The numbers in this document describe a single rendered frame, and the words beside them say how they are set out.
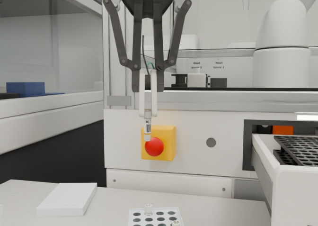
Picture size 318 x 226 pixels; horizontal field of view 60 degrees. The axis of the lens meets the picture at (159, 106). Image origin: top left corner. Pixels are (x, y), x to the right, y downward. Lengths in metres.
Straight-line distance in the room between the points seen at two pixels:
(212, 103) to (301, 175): 0.35
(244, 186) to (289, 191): 0.36
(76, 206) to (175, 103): 0.29
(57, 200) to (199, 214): 0.28
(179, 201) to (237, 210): 0.12
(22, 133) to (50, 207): 0.43
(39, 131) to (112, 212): 0.54
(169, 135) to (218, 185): 0.16
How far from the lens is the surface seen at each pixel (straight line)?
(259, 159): 0.53
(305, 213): 0.32
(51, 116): 1.09
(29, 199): 0.68
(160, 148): 0.57
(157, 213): 0.49
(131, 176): 0.69
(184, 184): 0.66
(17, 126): 0.95
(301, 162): 0.44
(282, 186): 0.30
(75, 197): 0.61
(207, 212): 0.57
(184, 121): 0.63
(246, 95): 0.62
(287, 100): 0.63
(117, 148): 0.68
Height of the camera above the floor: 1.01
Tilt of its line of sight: 6 degrees down
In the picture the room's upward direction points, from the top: straight up
